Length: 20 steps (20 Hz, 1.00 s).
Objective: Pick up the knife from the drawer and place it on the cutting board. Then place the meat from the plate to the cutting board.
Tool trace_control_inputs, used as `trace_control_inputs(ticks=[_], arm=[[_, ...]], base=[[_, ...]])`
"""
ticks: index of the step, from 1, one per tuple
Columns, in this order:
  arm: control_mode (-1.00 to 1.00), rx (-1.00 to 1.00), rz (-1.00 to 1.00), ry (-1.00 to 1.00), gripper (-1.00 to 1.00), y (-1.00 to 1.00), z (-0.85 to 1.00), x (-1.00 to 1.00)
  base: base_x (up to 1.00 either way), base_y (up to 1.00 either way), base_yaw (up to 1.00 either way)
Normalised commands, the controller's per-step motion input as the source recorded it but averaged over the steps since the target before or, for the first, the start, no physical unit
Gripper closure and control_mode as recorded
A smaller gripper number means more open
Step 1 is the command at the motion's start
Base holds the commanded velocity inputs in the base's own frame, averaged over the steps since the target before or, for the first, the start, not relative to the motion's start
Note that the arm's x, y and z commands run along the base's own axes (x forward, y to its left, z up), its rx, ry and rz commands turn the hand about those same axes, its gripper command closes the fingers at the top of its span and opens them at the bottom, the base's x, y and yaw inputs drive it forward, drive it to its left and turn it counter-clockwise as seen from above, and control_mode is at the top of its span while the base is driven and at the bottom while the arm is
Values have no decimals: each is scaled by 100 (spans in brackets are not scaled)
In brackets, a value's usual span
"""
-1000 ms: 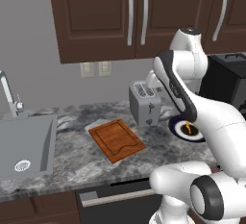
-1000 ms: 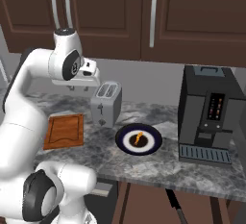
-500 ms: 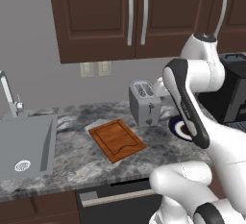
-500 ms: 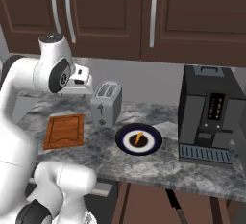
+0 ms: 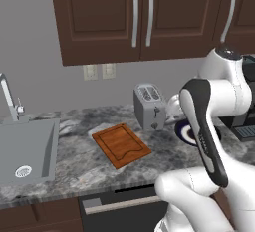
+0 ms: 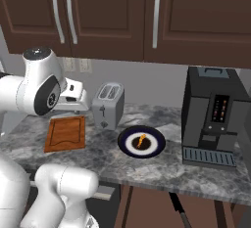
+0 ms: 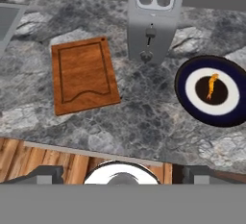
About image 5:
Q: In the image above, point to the grey metal toaster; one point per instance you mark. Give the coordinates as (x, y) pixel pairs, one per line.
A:
(147, 110)

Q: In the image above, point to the brown wooden cutting board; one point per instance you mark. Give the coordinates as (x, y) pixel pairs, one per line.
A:
(119, 144)

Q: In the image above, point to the dark brown cupboard door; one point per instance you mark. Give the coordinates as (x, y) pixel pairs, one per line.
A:
(184, 13)
(245, 13)
(96, 17)

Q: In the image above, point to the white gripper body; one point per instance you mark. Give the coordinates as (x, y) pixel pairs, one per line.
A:
(174, 106)

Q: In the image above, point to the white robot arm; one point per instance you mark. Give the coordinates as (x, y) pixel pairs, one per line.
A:
(232, 96)

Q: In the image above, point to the grey kitchen sink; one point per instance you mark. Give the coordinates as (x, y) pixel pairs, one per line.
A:
(25, 149)

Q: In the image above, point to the black dishwasher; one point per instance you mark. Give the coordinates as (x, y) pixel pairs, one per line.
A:
(123, 219)

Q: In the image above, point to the dark brown drawer front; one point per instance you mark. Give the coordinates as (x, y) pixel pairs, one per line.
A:
(40, 217)

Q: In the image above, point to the grey metal tap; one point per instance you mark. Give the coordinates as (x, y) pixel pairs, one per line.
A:
(8, 96)

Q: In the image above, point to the dark blue white plate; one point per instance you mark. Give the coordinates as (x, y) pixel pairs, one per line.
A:
(182, 132)

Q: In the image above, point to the dark brown lower cupboard front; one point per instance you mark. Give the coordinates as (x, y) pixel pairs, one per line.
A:
(222, 206)

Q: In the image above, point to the beige wall socket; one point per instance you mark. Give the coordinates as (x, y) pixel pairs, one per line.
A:
(90, 72)
(108, 71)

